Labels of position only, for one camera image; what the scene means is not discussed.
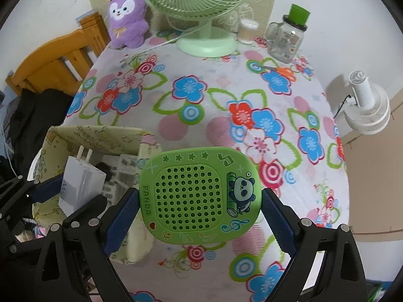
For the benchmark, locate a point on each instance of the orange handled scissors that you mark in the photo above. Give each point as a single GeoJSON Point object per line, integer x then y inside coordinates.
{"type": "Point", "coordinates": [283, 71]}

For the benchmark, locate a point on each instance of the white power adapter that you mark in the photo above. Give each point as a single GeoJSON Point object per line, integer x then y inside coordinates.
{"type": "Point", "coordinates": [81, 182]}

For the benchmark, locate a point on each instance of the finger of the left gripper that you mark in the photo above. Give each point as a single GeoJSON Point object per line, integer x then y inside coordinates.
{"type": "Point", "coordinates": [17, 197]}
{"type": "Point", "coordinates": [88, 211]}

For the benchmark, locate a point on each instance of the cotton swab container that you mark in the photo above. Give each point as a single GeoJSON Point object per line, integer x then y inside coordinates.
{"type": "Point", "coordinates": [247, 30]}

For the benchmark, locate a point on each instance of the purple plush toy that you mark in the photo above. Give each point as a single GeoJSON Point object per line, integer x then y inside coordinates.
{"type": "Point", "coordinates": [127, 23]}

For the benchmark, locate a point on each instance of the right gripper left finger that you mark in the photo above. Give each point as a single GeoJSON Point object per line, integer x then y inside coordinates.
{"type": "Point", "coordinates": [65, 251]}

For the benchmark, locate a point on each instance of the white floor fan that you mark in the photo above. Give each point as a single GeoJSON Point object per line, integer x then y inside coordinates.
{"type": "Point", "coordinates": [367, 109]}

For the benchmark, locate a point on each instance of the green panda speaker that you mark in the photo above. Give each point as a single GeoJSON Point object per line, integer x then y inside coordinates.
{"type": "Point", "coordinates": [198, 196]}

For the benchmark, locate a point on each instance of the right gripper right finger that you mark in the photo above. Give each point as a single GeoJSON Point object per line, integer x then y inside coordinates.
{"type": "Point", "coordinates": [324, 263]}

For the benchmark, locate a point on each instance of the yellow cartoon storage box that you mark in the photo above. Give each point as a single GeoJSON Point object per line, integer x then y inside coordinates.
{"type": "Point", "coordinates": [120, 153]}

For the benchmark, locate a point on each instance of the black clothing pile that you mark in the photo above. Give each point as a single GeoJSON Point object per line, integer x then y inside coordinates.
{"type": "Point", "coordinates": [28, 126]}

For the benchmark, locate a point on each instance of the glass jar mug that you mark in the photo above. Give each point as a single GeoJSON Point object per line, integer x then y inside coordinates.
{"type": "Point", "coordinates": [284, 38]}

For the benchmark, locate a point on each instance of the green desk fan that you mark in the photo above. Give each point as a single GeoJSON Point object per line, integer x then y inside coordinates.
{"type": "Point", "coordinates": [204, 40]}

